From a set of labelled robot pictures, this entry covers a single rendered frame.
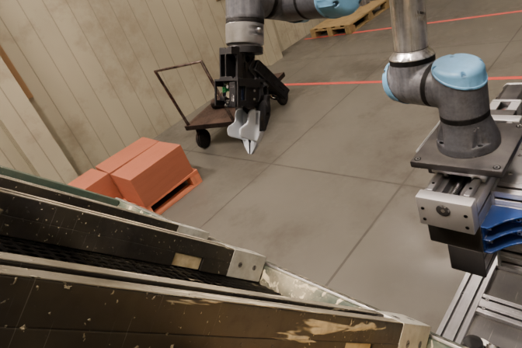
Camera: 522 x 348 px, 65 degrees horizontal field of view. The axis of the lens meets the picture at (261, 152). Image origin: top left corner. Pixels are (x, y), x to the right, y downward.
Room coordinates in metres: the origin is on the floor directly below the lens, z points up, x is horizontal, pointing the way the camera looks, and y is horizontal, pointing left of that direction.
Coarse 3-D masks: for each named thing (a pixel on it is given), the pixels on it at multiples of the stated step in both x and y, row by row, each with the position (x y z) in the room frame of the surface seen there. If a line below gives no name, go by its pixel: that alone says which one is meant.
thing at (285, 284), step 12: (120, 204) 1.61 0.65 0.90; (264, 264) 0.90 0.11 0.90; (264, 276) 0.87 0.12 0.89; (276, 276) 0.84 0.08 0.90; (288, 276) 0.82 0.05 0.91; (276, 288) 0.82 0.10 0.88; (288, 288) 0.80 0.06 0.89; (300, 288) 0.77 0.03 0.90; (312, 288) 0.75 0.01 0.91; (312, 300) 0.73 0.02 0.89; (324, 300) 0.71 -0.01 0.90; (336, 300) 0.69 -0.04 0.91
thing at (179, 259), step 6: (174, 258) 0.77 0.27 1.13; (180, 258) 0.78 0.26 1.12; (186, 258) 0.79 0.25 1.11; (192, 258) 0.79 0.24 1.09; (198, 258) 0.80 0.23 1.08; (174, 264) 0.77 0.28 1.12; (180, 264) 0.77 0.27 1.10; (186, 264) 0.78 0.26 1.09; (192, 264) 0.79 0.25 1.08; (198, 264) 0.80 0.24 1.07
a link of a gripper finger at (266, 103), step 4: (264, 96) 0.77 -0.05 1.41; (268, 96) 0.76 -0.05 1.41; (264, 100) 0.76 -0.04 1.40; (268, 100) 0.76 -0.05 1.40; (260, 104) 0.76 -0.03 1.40; (264, 104) 0.76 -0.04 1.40; (268, 104) 0.76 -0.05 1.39; (256, 108) 0.77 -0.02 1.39; (260, 108) 0.76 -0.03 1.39; (264, 108) 0.75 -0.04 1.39; (268, 108) 0.76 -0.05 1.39; (260, 112) 0.76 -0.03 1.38; (264, 112) 0.75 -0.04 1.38; (268, 112) 0.75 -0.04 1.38; (260, 116) 0.76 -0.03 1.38; (264, 116) 0.75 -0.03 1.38; (268, 116) 0.75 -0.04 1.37; (260, 120) 0.76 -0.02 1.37; (264, 120) 0.76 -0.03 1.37; (268, 120) 0.76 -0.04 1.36; (260, 124) 0.75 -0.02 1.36; (264, 124) 0.76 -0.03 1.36; (260, 128) 0.75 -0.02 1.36; (264, 128) 0.76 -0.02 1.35
